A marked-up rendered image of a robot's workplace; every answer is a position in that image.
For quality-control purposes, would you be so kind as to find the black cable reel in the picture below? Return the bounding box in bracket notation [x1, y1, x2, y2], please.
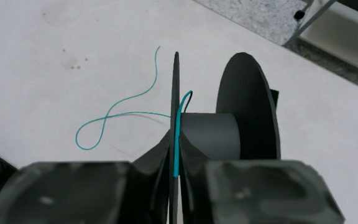
[169, 52, 282, 224]

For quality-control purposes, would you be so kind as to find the teal cable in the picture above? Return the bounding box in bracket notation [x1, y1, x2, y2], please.
[75, 51, 193, 178]

